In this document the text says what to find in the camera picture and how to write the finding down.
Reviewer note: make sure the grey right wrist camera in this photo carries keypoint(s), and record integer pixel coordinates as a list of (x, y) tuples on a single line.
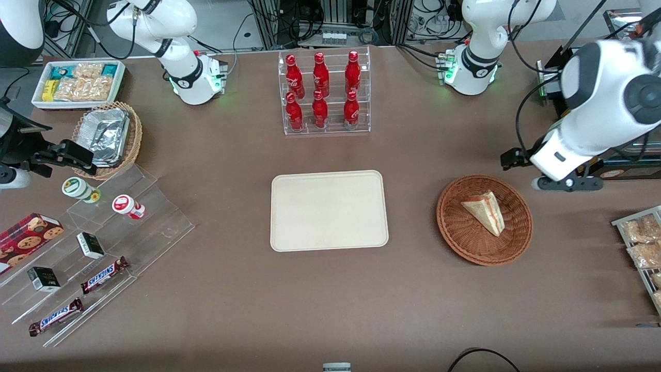
[(14, 178)]

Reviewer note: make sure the aluminium frame rack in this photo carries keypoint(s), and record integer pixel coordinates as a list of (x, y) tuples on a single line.
[(268, 20)]

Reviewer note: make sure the small black carton box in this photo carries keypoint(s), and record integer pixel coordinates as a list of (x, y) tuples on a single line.
[(43, 279), (91, 246)]

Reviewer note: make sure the Snickers chocolate bar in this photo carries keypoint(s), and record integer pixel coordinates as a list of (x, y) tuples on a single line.
[(56, 316), (103, 275)]

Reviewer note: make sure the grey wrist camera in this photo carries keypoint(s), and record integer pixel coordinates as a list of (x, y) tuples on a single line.
[(568, 183), (14, 178)]

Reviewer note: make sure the large clear cracker bag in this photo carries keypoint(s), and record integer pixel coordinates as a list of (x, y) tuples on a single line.
[(85, 89)]

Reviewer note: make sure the brown round wicker basket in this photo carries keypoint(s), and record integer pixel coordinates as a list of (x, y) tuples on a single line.
[(465, 237)]

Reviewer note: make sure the red tartan cookie box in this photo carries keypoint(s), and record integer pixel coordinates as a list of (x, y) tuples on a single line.
[(26, 240)]

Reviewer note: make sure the yellow snack packet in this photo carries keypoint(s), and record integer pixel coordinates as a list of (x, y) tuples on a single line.
[(50, 90)]

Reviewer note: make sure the stack of foil trays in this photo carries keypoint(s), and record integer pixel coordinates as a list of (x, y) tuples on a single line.
[(106, 135)]

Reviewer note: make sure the green sunflower yogurt cup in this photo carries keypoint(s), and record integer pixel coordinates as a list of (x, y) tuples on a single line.
[(78, 189)]

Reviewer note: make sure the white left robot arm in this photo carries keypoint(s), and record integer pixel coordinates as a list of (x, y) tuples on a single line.
[(604, 103)]

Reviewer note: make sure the grey plastic object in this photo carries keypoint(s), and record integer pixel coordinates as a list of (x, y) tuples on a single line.
[(336, 367)]

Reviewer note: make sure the red cola bottle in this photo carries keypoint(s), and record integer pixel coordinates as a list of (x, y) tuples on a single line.
[(294, 80), (294, 114), (352, 75), (351, 112), (320, 77), (319, 112)]

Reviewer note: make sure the small clear cracker bag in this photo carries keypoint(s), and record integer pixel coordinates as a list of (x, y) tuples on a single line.
[(88, 70)]

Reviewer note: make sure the clear bag of crackers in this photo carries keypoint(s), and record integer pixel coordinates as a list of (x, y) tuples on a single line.
[(646, 255), (657, 280), (641, 230)]

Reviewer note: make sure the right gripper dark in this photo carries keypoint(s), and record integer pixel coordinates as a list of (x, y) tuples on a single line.
[(21, 146)]

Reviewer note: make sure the teal snack packet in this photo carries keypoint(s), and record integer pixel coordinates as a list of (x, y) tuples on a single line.
[(109, 70), (63, 71)]

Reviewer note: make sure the triangular sandwich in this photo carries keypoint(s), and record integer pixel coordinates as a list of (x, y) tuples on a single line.
[(485, 212)]

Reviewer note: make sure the clear acrylic stepped stand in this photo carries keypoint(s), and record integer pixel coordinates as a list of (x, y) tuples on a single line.
[(155, 232)]

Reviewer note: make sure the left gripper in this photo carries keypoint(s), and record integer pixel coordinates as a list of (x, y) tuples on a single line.
[(512, 157)]

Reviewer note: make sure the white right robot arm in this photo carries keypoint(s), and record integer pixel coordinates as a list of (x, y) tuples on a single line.
[(178, 23)]

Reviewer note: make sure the clear acrylic bottle rack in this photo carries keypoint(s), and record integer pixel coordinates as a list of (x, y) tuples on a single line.
[(330, 132)]

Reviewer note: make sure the white rectangular snack bin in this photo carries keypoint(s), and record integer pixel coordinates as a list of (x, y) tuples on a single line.
[(121, 77)]

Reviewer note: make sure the silver metallic box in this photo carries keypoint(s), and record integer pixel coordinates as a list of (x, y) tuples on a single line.
[(619, 23)]

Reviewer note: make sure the light wicker basket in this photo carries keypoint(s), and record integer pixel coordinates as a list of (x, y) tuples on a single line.
[(135, 137)]

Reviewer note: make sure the cream rectangular plastic tray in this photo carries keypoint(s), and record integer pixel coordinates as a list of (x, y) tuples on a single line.
[(329, 211)]

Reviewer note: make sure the red strawberry yogurt cup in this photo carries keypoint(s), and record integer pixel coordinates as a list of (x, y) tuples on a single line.
[(126, 205)]

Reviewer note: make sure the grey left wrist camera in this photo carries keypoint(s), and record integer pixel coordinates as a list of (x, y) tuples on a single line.
[(568, 183)]

